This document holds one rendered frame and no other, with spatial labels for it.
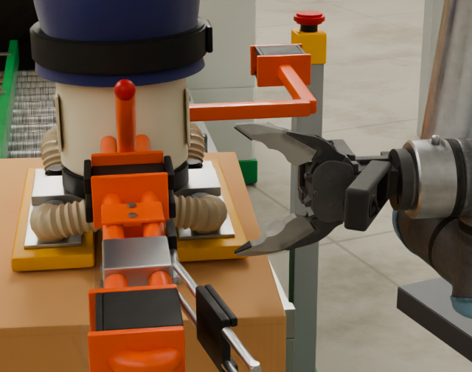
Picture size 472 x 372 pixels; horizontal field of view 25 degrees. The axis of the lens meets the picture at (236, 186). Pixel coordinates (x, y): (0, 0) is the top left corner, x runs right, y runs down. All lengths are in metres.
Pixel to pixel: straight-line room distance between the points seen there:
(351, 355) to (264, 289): 1.86
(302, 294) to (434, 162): 1.43
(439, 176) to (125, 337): 0.49
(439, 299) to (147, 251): 0.81
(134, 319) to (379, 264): 2.88
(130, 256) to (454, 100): 0.52
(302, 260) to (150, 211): 1.50
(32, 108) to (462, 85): 2.43
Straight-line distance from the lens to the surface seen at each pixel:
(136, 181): 1.15
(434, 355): 3.14
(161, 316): 0.85
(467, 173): 1.21
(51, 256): 1.32
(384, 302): 3.43
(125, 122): 1.18
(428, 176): 1.20
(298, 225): 1.20
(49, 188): 1.45
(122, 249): 1.00
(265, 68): 1.70
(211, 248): 1.32
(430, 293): 1.73
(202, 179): 1.46
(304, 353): 2.68
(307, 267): 2.58
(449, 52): 1.34
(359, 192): 1.11
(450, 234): 1.33
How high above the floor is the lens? 1.48
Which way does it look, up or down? 20 degrees down
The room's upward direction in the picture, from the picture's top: straight up
